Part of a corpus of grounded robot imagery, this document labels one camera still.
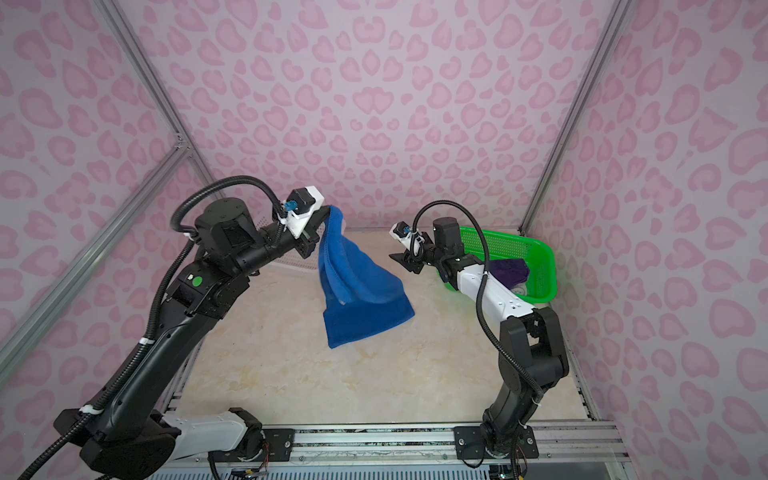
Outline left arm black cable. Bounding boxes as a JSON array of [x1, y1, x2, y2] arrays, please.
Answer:
[[16, 175, 289, 480]]

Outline green plastic basket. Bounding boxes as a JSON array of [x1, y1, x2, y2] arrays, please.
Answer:
[[443, 226, 559, 305]]

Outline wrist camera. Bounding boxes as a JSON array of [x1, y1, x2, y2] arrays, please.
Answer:
[[389, 221, 424, 256], [280, 186, 325, 239]]

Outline left diagonal aluminium strut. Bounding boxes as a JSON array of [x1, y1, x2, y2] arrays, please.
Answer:
[[1, 142, 188, 385]]

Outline left corner aluminium post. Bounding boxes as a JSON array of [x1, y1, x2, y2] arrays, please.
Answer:
[[93, 1, 216, 185]]

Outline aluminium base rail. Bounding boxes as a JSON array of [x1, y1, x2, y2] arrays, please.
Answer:
[[116, 419, 631, 480]]

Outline right corner aluminium post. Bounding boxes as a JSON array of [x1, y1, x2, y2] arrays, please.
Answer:
[[518, 0, 636, 237]]

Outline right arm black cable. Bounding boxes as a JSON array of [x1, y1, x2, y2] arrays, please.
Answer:
[[410, 200, 544, 400]]

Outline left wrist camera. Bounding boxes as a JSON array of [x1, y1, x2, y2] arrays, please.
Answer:
[[280, 186, 325, 239]]

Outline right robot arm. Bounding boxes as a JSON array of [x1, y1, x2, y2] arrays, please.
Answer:
[[390, 217, 569, 461]]

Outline corner aluminium post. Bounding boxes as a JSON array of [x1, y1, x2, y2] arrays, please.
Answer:
[[518, 0, 636, 237], [93, 1, 216, 185]]

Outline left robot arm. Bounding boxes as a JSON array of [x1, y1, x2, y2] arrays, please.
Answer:
[[54, 186, 330, 479]]

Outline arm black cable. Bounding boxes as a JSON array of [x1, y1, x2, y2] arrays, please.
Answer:
[[410, 200, 544, 400], [16, 175, 289, 480]]

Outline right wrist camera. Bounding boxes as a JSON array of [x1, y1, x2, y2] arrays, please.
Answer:
[[389, 221, 424, 256]]

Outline blue towel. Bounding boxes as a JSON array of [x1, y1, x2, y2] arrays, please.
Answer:
[[318, 206, 415, 349]]

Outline white plastic basket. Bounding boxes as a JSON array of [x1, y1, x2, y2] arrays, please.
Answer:
[[254, 216, 325, 271]]

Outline purple towel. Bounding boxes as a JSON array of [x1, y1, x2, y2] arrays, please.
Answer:
[[490, 259, 530, 290]]

